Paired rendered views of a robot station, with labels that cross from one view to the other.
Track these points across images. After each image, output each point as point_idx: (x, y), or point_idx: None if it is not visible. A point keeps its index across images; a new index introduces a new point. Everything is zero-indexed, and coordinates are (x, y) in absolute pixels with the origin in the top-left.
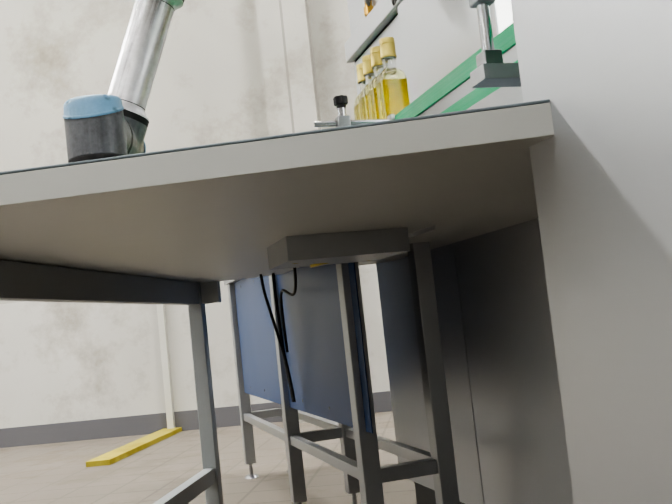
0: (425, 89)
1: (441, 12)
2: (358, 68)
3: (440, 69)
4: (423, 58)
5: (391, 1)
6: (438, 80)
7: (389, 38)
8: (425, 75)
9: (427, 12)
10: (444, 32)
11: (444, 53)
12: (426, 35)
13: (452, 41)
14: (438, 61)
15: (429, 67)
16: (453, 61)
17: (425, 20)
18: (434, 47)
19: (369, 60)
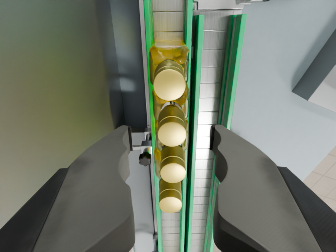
0: (96, 130)
1: (7, 56)
2: (181, 195)
3: (79, 74)
4: (77, 150)
5: (132, 139)
6: (87, 83)
7: (169, 67)
8: (88, 135)
9: (17, 160)
10: (41, 44)
11: (65, 52)
12: (54, 148)
13: (48, 4)
14: (74, 82)
15: (82, 121)
16: (68, 14)
17: (33, 166)
18: (63, 101)
19: (177, 157)
